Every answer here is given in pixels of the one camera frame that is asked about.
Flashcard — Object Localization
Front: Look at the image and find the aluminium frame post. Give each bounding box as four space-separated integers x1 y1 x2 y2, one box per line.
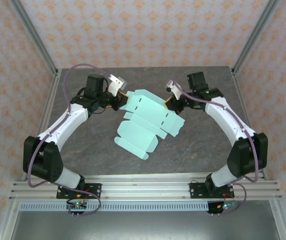
231 0 282 76
9 0 60 77

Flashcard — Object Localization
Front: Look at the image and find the light teal paper box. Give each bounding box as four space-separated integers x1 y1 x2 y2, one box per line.
114 89 186 161

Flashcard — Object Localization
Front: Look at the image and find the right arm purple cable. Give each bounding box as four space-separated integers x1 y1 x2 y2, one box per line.
171 77 261 216

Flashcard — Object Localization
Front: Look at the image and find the long aluminium base rail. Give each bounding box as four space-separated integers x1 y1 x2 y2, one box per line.
9 174 282 202

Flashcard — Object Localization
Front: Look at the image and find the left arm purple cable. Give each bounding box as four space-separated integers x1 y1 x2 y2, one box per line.
27 63 111 217

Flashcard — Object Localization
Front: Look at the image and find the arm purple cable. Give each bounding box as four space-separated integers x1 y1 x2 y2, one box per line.
27 63 111 217
171 77 261 216

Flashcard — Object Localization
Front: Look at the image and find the grey slotted cable duct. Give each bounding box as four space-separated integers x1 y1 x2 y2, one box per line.
19 201 236 213

